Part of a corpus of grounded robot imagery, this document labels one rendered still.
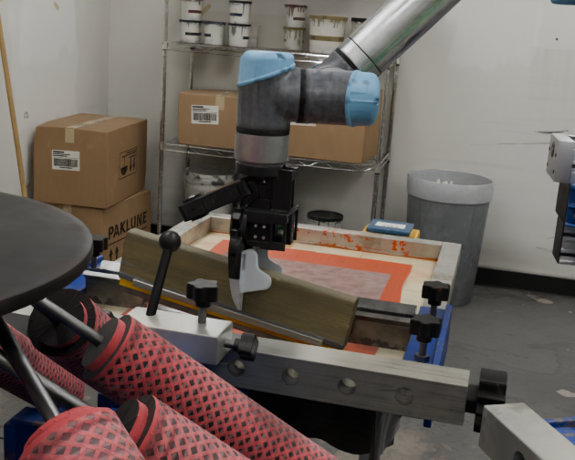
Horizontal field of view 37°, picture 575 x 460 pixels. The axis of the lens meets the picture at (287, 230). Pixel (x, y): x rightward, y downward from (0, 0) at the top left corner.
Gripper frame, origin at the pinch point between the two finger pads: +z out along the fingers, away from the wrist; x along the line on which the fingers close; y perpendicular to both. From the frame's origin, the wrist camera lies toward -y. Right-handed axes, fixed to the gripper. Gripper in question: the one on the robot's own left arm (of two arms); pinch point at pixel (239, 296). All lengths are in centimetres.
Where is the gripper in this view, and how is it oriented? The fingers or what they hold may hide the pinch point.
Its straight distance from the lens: 126.7
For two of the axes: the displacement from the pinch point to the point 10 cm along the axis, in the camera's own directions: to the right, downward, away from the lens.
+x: 2.5, -2.2, 9.4
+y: 9.7, 1.2, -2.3
